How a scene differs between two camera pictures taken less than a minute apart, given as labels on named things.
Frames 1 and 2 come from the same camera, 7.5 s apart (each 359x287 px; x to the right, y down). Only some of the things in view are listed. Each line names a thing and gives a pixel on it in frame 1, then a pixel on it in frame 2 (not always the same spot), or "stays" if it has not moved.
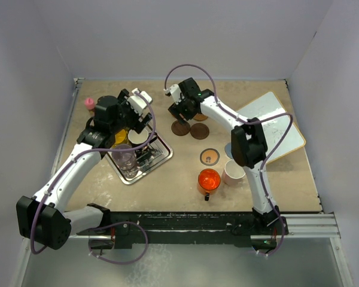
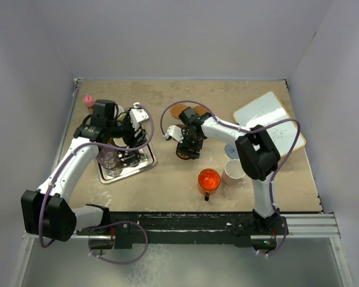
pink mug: [233, 173] stays
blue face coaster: [228, 150] stays
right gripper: [175, 110] → [184, 146]
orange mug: [208, 181] stays
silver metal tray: [146, 164] → [147, 159]
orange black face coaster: [209, 156] → [183, 154]
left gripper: [136, 124] → [131, 140]
